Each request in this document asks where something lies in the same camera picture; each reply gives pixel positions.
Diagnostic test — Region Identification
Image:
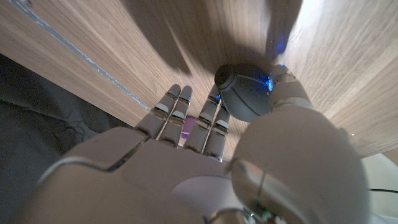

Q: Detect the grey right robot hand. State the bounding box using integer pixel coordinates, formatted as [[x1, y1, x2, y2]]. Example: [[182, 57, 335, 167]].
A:
[[12, 65, 371, 224]]

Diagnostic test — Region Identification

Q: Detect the black rubber air blower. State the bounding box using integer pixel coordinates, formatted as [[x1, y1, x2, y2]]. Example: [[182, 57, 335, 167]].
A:
[[214, 63, 276, 123]]

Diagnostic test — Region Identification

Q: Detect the purple plastic cup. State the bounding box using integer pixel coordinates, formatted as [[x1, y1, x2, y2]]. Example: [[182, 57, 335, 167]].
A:
[[180, 115, 197, 140]]

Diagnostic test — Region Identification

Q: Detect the black backdrop cloth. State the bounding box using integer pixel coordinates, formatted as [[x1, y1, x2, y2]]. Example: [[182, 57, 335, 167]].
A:
[[0, 52, 131, 224]]

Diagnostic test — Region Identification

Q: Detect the grey tape outline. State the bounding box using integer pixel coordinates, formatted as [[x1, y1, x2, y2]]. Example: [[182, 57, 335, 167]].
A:
[[9, 0, 152, 111]]

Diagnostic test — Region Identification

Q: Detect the white platform box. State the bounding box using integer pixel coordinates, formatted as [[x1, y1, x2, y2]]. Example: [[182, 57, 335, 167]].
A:
[[362, 152, 398, 218]]

